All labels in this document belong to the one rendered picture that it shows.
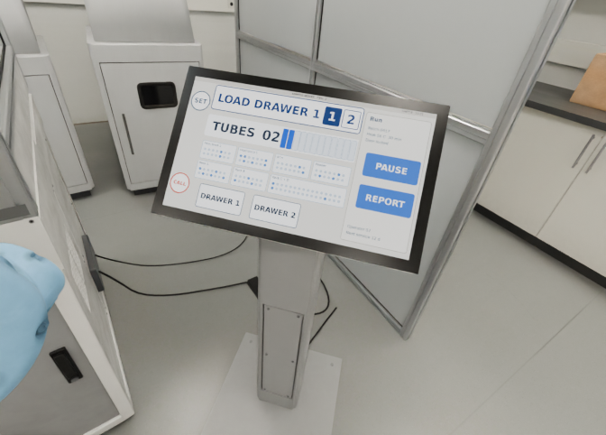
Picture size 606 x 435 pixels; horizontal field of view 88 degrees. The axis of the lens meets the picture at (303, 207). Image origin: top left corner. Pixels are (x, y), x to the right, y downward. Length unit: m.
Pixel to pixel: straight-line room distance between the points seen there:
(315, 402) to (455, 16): 1.43
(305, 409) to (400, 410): 0.39
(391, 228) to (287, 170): 0.22
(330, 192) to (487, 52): 0.72
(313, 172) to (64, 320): 0.72
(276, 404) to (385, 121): 1.13
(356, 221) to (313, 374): 1.00
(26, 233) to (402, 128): 0.75
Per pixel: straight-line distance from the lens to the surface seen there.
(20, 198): 0.77
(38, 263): 0.37
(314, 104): 0.63
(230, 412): 1.42
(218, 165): 0.64
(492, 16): 1.16
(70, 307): 0.97
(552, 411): 1.87
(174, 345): 1.63
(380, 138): 0.61
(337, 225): 0.57
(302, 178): 0.59
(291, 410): 1.42
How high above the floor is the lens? 1.35
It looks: 35 degrees down
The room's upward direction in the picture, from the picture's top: 6 degrees clockwise
